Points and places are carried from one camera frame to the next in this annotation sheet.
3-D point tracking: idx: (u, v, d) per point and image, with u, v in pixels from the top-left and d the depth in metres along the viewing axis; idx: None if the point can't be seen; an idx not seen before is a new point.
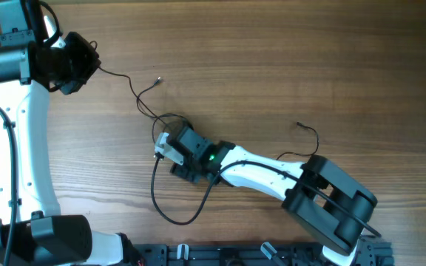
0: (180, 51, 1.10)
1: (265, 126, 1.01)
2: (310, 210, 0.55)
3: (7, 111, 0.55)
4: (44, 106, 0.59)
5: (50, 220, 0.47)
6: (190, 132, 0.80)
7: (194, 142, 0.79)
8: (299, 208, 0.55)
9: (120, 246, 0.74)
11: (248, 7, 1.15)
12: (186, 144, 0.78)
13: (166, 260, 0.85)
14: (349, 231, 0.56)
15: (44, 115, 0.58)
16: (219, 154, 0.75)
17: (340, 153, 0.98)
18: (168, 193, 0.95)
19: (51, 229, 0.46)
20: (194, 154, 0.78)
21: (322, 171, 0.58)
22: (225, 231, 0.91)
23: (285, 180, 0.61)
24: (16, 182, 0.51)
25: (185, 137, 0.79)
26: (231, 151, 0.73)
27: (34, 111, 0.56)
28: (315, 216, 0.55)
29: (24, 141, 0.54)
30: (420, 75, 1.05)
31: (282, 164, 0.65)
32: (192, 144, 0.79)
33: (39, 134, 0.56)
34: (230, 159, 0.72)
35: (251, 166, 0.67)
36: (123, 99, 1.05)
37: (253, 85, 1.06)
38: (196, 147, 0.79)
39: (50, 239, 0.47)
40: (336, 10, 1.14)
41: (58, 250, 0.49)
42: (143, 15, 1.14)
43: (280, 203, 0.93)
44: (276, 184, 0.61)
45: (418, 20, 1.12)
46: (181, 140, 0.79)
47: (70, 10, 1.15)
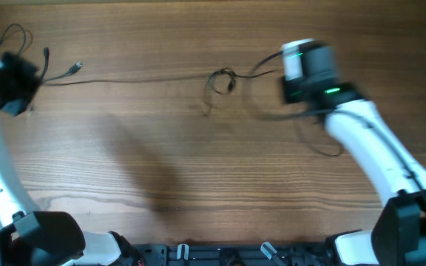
0: (180, 51, 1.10)
1: (265, 126, 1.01)
2: (416, 220, 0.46)
3: None
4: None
5: (32, 214, 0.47)
6: (325, 52, 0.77)
7: (319, 63, 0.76)
8: (405, 210, 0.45)
9: (115, 242, 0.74)
11: (248, 7, 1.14)
12: (312, 61, 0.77)
13: (166, 260, 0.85)
14: (416, 257, 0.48)
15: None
16: (342, 94, 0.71)
17: (341, 153, 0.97)
18: (168, 193, 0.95)
19: (36, 222, 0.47)
20: (309, 74, 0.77)
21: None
22: (225, 231, 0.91)
23: (409, 181, 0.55)
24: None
25: (317, 54, 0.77)
26: (358, 102, 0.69)
27: None
28: (413, 227, 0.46)
29: None
30: (421, 75, 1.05)
31: (412, 162, 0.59)
32: (319, 63, 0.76)
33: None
34: (353, 107, 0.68)
35: (375, 137, 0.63)
36: (123, 100, 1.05)
37: (253, 84, 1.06)
38: (319, 72, 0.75)
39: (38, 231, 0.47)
40: (336, 10, 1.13)
41: (50, 245, 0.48)
42: (143, 15, 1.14)
43: (280, 203, 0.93)
44: (393, 173, 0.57)
45: (418, 20, 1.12)
46: (313, 52, 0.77)
47: (70, 10, 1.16)
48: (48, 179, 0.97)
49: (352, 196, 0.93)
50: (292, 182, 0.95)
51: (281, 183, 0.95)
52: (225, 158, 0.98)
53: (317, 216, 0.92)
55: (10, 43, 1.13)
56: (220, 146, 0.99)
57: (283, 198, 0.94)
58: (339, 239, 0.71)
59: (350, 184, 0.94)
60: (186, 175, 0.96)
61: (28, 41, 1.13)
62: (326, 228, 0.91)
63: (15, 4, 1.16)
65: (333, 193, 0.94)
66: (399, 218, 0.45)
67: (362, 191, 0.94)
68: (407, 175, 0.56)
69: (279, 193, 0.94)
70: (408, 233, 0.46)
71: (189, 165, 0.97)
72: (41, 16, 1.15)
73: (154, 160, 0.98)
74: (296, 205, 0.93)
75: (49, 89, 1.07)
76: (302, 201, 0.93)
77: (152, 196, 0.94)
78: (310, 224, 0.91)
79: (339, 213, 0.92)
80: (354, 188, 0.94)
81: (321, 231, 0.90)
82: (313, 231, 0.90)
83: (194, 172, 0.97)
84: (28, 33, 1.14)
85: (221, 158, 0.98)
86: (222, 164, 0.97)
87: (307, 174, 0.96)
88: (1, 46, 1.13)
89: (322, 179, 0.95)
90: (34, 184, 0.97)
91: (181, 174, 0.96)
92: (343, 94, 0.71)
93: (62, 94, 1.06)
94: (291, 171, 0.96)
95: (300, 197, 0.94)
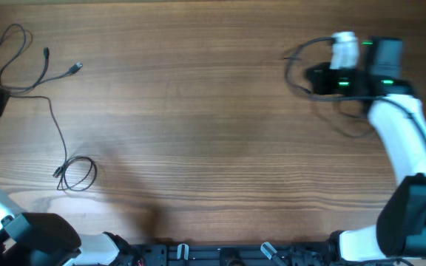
0: (180, 51, 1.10)
1: (265, 126, 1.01)
2: (425, 202, 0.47)
3: None
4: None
5: (21, 215, 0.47)
6: (396, 46, 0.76)
7: (387, 57, 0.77)
8: (418, 190, 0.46)
9: (112, 241, 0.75)
11: (248, 7, 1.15)
12: (381, 52, 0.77)
13: (166, 260, 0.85)
14: (418, 244, 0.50)
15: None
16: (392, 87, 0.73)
17: (341, 154, 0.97)
18: (168, 193, 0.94)
19: (24, 220, 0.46)
20: (373, 66, 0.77)
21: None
22: (225, 231, 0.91)
23: None
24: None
25: (386, 46, 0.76)
26: (407, 97, 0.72)
27: None
28: (421, 212, 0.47)
29: None
30: (421, 75, 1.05)
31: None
32: (390, 57, 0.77)
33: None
34: (401, 98, 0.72)
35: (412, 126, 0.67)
36: (123, 100, 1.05)
37: (253, 85, 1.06)
38: (384, 63, 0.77)
39: (29, 233, 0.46)
40: (336, 10, 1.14)
41: (44, 244, 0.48)
42: (143, 15, 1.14)
43: (280, 203, 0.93)
44: (418, 159, 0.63)
45: (419, 20, 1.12)
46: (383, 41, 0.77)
47: (70, 10, 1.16)
48: (48, 179, 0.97)
49: (352, 196, 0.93)
50: (292, 182, 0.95)
51: (281, 183, 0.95)
52: (224, 158, 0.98)
53: (317, 215, 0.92)
55: (10, 43, 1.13)
56: (219, 146, 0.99)
57: (284, 198, 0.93)
58: (342, 233, 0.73)
59: (350, 184, 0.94)
60: (186, 175, 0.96)
61: (29, 41, 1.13)
62: (326, 228, 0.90)
63: (15, 3, 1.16)
65: (333, 193, 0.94)
66: (410, 196, 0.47)
67: (363, 191, 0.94)
68: None
69: (279, 193, 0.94)
70: (417, 212, 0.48)
71: (189, 165, 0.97)
72: (41, 16, 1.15)
73: (154, 160, 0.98)
74: (296, 205, 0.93)
75: (49, 89, 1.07)
76: (302, 201, 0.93)
77: (151, 196, 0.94)
78: (310, 224, 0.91)
79: (339, 213, 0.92)
80: (354, 189, 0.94)
81: (322, 231, 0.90)
82: (313, 232, 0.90)
83: (194, 172, 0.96)
84: (28, 33, 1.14)
85: (221, 158, 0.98)
86: (222, 163, 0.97)
87: (307, 174, 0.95)
88: (1, 46, 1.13)
89: (322, 179, 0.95)
90: (34, 184, 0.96)
91: (181, 174, 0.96)
92: (395, 87, 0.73)
93: (62, 94, 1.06)
94: (291, 171, 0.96)
95: (300, 197, 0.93)
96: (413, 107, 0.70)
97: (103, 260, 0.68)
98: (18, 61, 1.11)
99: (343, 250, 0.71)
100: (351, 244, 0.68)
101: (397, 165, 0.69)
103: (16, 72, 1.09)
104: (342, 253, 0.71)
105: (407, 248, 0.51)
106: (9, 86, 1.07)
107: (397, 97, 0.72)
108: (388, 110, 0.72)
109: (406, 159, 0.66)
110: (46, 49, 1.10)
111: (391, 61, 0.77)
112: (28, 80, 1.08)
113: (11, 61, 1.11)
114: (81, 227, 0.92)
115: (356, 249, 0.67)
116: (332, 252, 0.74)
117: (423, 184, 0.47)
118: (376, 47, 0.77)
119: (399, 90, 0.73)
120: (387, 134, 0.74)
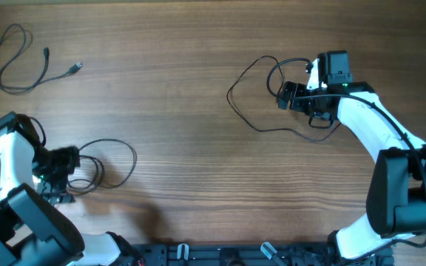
0: (180, 51, 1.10)
1: (265, 126, 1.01)
2: (401, 171, 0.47)
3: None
4: (27, 151, 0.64)
5: (23, 185, 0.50)
6: (345, 58, 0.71)
7: (340, 68, 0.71)
8: (394, 160, 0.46)
9: (114, 241, 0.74)
11: (248, 7, 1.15)
12: (331, 65, 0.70)
13: (166, 260, 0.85)
14: (409, 219, 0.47)
15: (24, 157, 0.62)
16: (349, 86, 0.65)
17: (341, 154, 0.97)
18: (168, 193, 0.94)
19: (24, 192, 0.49)
20: (328, 77, 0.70)
21: (404, 162, 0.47)
22: (225, 231, 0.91)
23: (399, 142, 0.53)
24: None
25: (336, 58, 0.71)
26: (366, 91, 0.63)
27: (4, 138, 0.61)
28: (401, 180, 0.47)
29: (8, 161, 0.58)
30: (421, 75, 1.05)
31: (408, 133, 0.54)
32: (344, 68, 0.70)
33: (21, 167, 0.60)
34: (359, 94, 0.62)
35: (376, 114, 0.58)
36: (123, 100, 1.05)
37: (254, 85, 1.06)
38: (337, 72, 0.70)
39: (25, 200, 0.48)
40: (336, 10, 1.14)
41: (39, 228, 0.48)
42: (143, 15, 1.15)
43: (280, 203, 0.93)
44: (386, 138, 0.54)
45: (418, 20, 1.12)
46: (331, 55, 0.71)
47: (70, 10, 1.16)
48: None
49: (352, 196, 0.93)
50: (292, 182, 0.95)
51: (281, 183, 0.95)
52: (224, 158, 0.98)
53: (317, 215, 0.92)
55: (10, 43, 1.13)
56: (219, 146, 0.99)
57: (284, 198, 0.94)
58: (339, 233, 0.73)
59: (350, 184, 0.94)
60: (186, 175, 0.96)
61: (29, 41, 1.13)
62: (326, 228, 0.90)
63: (16, 4, 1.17)
65: (333, 193, 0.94)
66: (387, 166, 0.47)
67: (362, 191, 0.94)
68: (399, 137, 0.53)
69: (279, 193, 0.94)
70: (396, 185, 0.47)
71: (189, 165, 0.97)
72: (41, 16, 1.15)
73: (154, 160, 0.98)
74: (296, 205, 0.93)
75: (49, 89, 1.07)
76: (302, 201, 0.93)
77: (152, 196, 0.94)
78: (310, 224, 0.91)
79: (339, 213, 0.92)
80: (353, 189, 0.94)
81: (321, 231, 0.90)
82: (313, 232, 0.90)
83: (195, 172, 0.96)
84: (28, 33, 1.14)
85: (221, 158, 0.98)
86: (222, 164, 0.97)
87: (307, 174, 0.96)
88: (1, 46, 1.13)
89: (322, 179, 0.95)
90: None
91: (181, 174, 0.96)
92: (353, 86, 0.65)
93: (63, 94, 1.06)
94: (291, 171, 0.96)
95: (300, 197, 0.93)
96: (373, 97, 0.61)
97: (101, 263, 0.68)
98: (18, 62, 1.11)
99: (342, 249, 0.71)
100: (347, 241, 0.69)
101: (374, 155, 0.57)
103: (16, 72, 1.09)
104: (342, 251, 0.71)
105: (399, 224, 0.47)
106: (9, 86, 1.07)
107: (356, 94, 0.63)
108: (348, 108, 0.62)
109: (376, 142, 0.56)
110: (46, 50, 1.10)
111: (344, 71, 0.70)
112: (29, 80, 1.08)
113: (11, 61, 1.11)
114: (82, 227, 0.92)
115: (353, 245, 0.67)
116: (330, 255, 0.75)
117: (397, 154, 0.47)
118: (327, 60, 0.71)
119: (356, 89, 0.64)
120: (356, 132, 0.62)
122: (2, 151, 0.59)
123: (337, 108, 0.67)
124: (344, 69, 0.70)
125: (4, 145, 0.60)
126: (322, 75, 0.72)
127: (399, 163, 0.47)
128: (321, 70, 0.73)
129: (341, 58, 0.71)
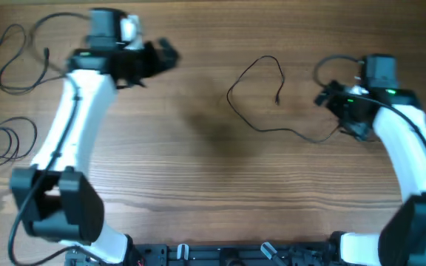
0: (180, 51, 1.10)
1: (264, 126, 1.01)
2: None
3: (80, 90, 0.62)
4: (97, 115, 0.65)
5: (79, 176, 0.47)
6: (390, 63, 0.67)
7: (384, 72, 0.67)
8: (424, 215, 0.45)
9: (125, 247, 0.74)
11: (248, 7, 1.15)
12: (375, 69, 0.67)
13: (166, 260, 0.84)
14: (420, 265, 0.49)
15: (95, 114, 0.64)
16: (396, 96, 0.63)
17: (341, 153, 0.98)
18: (168, 193, 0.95)
19: (78, 190, 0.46)
20: (371, 80, 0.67)
21: None
22: (225, 231, 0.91)
23: None
24: (64, 139, 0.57)
25: (382, 62, 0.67)
26: (413, 107, 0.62)
27: (94, 107, 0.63)
28: (424, 233, 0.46)
29: (80, 121, 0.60)
30: (420, 75, 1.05)
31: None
32: (389, 73, 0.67)
33: (86, 132, 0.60)
34: (405, 109, 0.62)
35: (416, 139, 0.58)
36: (123, 100, 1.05)
37: (254, 85, 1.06)
38: (381, 77, 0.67)
39: (73, 195, 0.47)
40: (336, 10, 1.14)
41: (72, 216, 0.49)
42: (143, 15, 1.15)
43: (280, 203, 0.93)
44: (422, 176, 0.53)
45: (418, 21, 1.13)
46: (376, 58, 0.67)
47: (70, 9, 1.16)
48: None
49: (351, 196, 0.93)
50: (292, 182, 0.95)
51: (281, 183, 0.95)
52: (224, 158, 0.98)
53: (317, 215, 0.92)
55: (10, 43, 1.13)
56: (219, 146, 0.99)
57: (284, 198, 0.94)
58: (342, 236, 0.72)
59: (350, 184, 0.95)
60: (186, 175, 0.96)
61: (29, 41, 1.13)
62: (326, 228, 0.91)
63: (16, 3, 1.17)
65: (333, 193, 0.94)
66: (414, 213, 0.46)
67: (362, 191, 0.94)
68: None
69: (279, 193, 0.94)
70: (416, 238, 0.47)
71: (189, 165, 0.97)
72: (41, 16, 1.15)
73: (154, 160, 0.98)
74: (296, 205, 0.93)
75: (49, 89, 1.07)
76: (302, 201, 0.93)
77: (151, 196, 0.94)
78: (310, 224, 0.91)
79: (339, 213, 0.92)
80: (353, 189, 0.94)
81: (321, 231, 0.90)
82: (313, 232, 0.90)
83: (194, 172, 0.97)
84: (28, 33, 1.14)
85: (221, 158, 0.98)
86: (222, 164, 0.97)
87: (307, 174, 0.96)
88: (1, 46, 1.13)
89: (322, 179, 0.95)
90: None
91: (182, 174, 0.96)
92: (399, 96, 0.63)
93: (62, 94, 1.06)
94: (291, 171, 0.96)
95: (300, 197, 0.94)
96: (417, 117, 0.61)
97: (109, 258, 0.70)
98: (18, 61, 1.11)
99: (343, 251, 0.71)
100: (353, 244, 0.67)
101: (401, 176, 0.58)
103: (16, 72, 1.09)
104: (342, 253, 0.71)
105: None
106: (9, 86, 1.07)
107: (397, 106, 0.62)
108: (391, 123, 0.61)
109: (409, 175, 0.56)
110: (100, 38, 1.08)
111: (388, 77, 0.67)
112: (29, 80, 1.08)
113: (11, 61, 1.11)
114: None
115: (355, 249, 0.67)
116: (331, 251, 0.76)
117: None
118: (370, 63, 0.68)
119: (403, 100, 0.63)
120: (391, 150, 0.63)
122: (82, 100, 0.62)
123: (376, 116, 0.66)
124: (387, 75, 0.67)
125: (84, 92, 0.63)
126: (362, 78, 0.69)
127: None
128: (362, 73, 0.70)
129: (387, 62, 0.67)
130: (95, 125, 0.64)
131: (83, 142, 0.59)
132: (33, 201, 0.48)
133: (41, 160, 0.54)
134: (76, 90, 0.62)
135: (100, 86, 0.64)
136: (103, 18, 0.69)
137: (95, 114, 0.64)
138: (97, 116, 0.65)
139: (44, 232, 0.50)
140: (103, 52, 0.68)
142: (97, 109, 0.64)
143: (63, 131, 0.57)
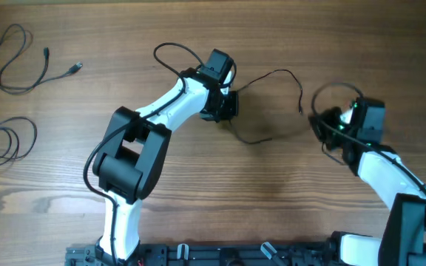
0: (180, 51, 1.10)
1: (264, 126, 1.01)
2: (416, 217, 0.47)
3: (187, 89, 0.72)
4: (187, 112, 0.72)
5: (168, 132, 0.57)
6: (381, 113, 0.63)
7: (373, 122, 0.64)
8: (410, 205, 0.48)
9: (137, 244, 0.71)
11: (248, 7, 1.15)
12: (364, 118, 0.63)
13: (166, 260, 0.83)
14: None
15: (188, 108, 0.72)
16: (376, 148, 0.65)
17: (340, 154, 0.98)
18: (168, 192, 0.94)
19: (161, 140, 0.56)
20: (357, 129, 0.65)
21: (419, 211, 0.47)
22: (225, 231, 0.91)
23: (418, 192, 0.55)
24: (163, 108, 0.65)
25: (373, 112, 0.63)
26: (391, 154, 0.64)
27: (191, 105, 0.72)
28: (416, 226, 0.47)
29: (180, 105, 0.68)
30: (421, 75, 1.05)
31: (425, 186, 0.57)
32: (376, 123, 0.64)
33: (178, 114, 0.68)
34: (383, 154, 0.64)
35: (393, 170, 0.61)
36: (123, 100, 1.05)
37: (253, 84, 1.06)
38: (369, 127, 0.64)
39: (158, 142, 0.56)
40: (336, 10, 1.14)
41: (143, 160, 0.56)
42: (143, 15, 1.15)
43: (280, 203, 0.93)
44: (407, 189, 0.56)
45: (418, 20, 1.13)
46: (368, 109, 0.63)
47: (70, 10, 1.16)
48: (48, 179, 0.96)
49: (351, 196, 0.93)
50: (292, 182, 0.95)
51: (281, 183, 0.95)
52: (224, 158, 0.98)
53: (317, 215, 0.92)
55: (10, 43, 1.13)
56: (219, 146, 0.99)
57: (283, 198, 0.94)
58: (343, 236, 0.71)
59: (349, 184, 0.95)
60: (186, 175, 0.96)
61: (29, 41, 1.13)
62: (326, 228, 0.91)
63: (16, 4, 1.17)
65: (332, 193, 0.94)
66: (401, 207, 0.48)
67: (362, 191, 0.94)
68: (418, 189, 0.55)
69: (279, 193, 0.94)
70: (408, 231, 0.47)
71: (189, 165, 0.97)
72: (41, 16, 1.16)
73: None
74: (296, 205, 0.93)
75: (49, 89, 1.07)
76: (302, 201, 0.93)
77: (152, 196, 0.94)
78: (310, 224, 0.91)
79: (339, 213, 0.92)
80: (353, 189, 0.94)
81: (321, 231, 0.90)
82: (313, 232, 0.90)
83: (195, 171, 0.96)
84: (28, 33, 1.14)
85: (221, 158, 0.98)
86: (222, 164, 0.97)
87: (307, 174, 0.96)
88: (1, 46, 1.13)
89: (322, 179, 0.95)
90: (35, 184, 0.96)
91: (182, 174, 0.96)
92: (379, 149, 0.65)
93: (62, 94, 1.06)
94: (291, 171, 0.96)
95: (300, 197, 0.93)
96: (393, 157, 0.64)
97: (117, 244, 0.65)
98: (18, 62, 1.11)
99: (343, 252, 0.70)
100: (353, 248, 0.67)
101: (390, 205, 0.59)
103: (16, 72, 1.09)
104: (342, 254, 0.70)
105: None
106: (9, 86, 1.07)
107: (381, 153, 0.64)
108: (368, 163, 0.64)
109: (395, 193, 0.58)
110: (112, 44, 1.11)
111: (376, 127, 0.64)
112: (29, 80, 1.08)
113: (11, 61, 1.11)
114: (82, 227, 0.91)
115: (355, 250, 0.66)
116: (332, 250, 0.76)
117: (413, 198, 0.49)
118: (362, 111, 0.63)
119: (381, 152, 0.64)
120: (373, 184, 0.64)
122: (188, 94, 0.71)
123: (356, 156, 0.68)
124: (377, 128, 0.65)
125: (194, 91, 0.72)
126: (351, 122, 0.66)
127: (413, 210, 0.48)
128: (354, 114, 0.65)
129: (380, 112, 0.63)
130: (182, 118, 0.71)
131: (174, 121, 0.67)
132: (121, 136, 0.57)
133: (142, 111, 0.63)
134: (185, 86, 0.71)
135: (198, 91, 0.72)
136: (219, 58, 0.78)
137: (188, 110, 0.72)
138: (187, 112, 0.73)
139: (108, 168, 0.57)
140: (206, 77, 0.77)
142: (191, 106, 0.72)
143: (163, 103, 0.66)
